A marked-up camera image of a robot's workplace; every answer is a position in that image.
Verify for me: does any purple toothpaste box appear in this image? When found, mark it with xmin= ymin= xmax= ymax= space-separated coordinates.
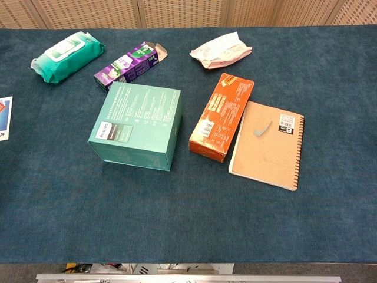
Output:
xmin=94 ymin=41 xmax=169 ymax=93

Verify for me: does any orange cardboard box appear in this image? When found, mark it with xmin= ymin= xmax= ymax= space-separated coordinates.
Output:
xmin=188 ymin=73 xmax=255 ymax=164

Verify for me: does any beige woven folding screen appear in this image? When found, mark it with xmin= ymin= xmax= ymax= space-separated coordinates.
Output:
xmin=0 ymin=0 xmax=377 ymax=29

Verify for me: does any brown spiral notebook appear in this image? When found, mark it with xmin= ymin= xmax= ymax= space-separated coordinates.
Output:
xmin=228 ymin=100 xmax=305 ymax=192

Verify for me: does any aluminium rail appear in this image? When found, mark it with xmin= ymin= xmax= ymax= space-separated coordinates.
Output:
xmin=35 ymin=273 xmax=342 ymax=283

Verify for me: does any dark blue table cloth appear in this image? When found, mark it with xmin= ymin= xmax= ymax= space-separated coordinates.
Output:
xmin=0 ymin=24 xmax=377 ymax=265

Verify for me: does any teal Philips box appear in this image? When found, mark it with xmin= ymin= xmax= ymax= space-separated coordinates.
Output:
xmin=87 ymin=81 xmax=183 ymax=172

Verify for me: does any blue white printed card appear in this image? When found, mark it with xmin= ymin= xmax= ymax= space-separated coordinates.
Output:
xmin=0 ymin=96 xmax=14 ymax=142

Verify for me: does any green wet wipes pack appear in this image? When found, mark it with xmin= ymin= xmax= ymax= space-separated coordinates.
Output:
xmin=31 ymin=31 xmax=106 ymax=84

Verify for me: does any pink white tissue pack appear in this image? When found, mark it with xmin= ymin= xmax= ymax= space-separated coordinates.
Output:
xmin=189 ymin=31 xmax=253 ymax=70

